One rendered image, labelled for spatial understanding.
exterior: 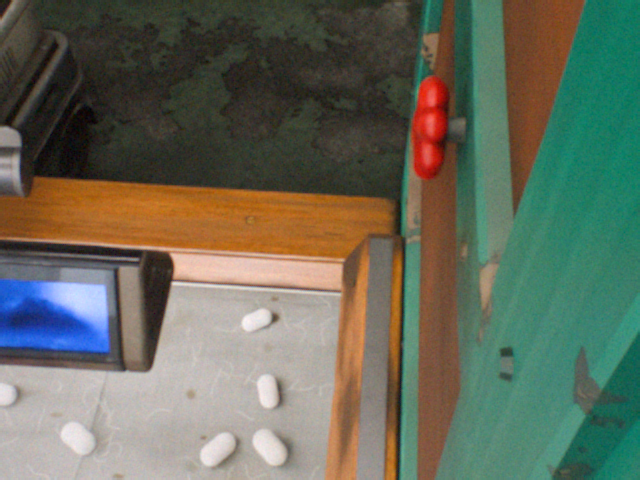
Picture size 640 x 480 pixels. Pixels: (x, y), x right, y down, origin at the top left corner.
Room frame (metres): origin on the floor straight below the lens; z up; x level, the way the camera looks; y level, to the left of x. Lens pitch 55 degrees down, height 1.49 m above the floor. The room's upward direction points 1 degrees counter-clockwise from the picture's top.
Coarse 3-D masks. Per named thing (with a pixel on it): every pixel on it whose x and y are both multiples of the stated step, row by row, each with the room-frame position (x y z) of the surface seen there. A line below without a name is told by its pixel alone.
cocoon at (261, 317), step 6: (258, 312) 0.43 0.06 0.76; (264, 312) 0.43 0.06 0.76; (270, 312) 0.43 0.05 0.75; (246, 318) 0.42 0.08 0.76; (252, 318) 0.42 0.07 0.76; (258, 318) 0.42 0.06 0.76; (264, 318) 0.42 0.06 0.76; (270, 318) 0.42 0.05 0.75; (246, 324) 0.41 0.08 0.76; (252, 324) 0.41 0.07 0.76; (258, 324) 0.41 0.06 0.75; (264, 324) 0.42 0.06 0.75; (246, 330) 0.41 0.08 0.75; (252, 330) 0.41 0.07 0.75
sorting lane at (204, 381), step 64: (192, 320) 0.43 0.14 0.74; (320, 320) 0.43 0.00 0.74; (64, 384) 0.36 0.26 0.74; (128, 384) 0.36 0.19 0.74; (192, 384) 0.36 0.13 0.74; (256, 384) 0.35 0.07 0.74; (320, 384) 0.35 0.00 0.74; (0, 448) 0.30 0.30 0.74; (64, 448) 0.29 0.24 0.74; (128, 448) 0.29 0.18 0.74; (192, 448) 0.29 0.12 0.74; (320, 448) 0.29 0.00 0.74
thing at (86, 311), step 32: (0, 256) 0.26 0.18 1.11; (32, 256) 0.26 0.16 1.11; (64, 256) 0.26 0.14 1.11; (96, 256) 0.26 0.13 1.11; (128, 256) 0.26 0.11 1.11; (160, 256) 0.28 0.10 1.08; (0, 288) 0.25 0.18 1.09; (32, 288) 0.25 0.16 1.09; (64, 288) 0.25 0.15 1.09; (96, 288) 0.25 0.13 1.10; (128, 288) 0.25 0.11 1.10; (160, 288) 0.27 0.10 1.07; (0, 320) 0.24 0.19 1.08; (32, 320) 0.24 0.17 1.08; (64, 320) 0.24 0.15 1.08; (96, 320) 0.24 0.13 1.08; (128, 320) 0.24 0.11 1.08; (160, 320) 0.25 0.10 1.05; (0, 352) 0.23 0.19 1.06; (32, 352) 0.23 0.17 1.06; (64, 352) 0.23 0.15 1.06; (96, 352) 0.23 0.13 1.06; (128, 352) 0.22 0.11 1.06
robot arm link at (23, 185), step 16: (0, 128) 0.56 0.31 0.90; (16, 128) 0.57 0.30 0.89; (0, 144) 0.55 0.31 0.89; (16, 144) 0.55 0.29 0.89; (0, 160) 0.53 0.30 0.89; (16, 160) 0.53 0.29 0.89; (32, 160) 0.56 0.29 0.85; (0, 176) 0.52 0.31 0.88; (16, 176) 0.52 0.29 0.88; (32, 176) 0.55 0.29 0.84; (0, 192) 0.51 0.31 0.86; (16, 192) 0.51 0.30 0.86
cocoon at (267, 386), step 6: (264, 378) 0.35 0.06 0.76; (270, 378) 0.35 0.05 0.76; (258, 384) 0.35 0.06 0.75; (264, 384) 0.34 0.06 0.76; (270, 384) 0.35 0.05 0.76; (276, 384) 0.35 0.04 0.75; (264, 390) 0.34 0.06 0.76; (270, 390) 0.34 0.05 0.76; (276, 390) 0.34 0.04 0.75; (264, 396) 0.33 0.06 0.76; (270, 396) 0.33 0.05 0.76; (276, 396) 0.33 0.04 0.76; (264, 402) 0.33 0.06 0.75; (270, 402) 0.33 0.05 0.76; (276, 402) 0.33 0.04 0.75
